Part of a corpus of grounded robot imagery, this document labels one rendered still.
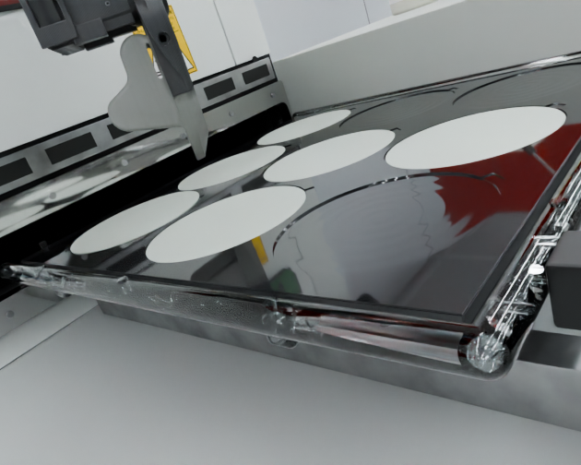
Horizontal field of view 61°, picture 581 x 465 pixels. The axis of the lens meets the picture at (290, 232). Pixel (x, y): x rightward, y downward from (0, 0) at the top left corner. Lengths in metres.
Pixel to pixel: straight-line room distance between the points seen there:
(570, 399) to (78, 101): 0.44
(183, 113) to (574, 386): 0.27
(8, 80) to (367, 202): 0.33
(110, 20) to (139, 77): 0.04
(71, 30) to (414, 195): 0.22
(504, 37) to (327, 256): 0.36
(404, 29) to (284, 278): 0.40
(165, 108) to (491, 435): 0.27
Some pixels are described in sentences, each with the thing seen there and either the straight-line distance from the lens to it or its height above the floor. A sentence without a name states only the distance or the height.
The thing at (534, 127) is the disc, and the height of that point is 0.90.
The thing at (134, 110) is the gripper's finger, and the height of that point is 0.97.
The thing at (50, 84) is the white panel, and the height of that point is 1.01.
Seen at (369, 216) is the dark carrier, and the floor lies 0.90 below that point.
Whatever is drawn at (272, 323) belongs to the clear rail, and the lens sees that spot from 0.17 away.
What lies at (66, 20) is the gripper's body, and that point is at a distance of 0.35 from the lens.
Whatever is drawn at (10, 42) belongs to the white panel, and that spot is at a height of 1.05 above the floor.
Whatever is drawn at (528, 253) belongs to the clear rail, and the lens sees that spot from 0.17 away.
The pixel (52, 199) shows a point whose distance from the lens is 0.47.
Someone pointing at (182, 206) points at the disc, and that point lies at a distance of 0.37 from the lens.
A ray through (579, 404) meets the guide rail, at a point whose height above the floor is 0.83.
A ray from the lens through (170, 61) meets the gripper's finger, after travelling 0.34.
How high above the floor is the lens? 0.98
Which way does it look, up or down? 20 degrees down
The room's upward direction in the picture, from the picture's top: 20 degrees counter-clockwise
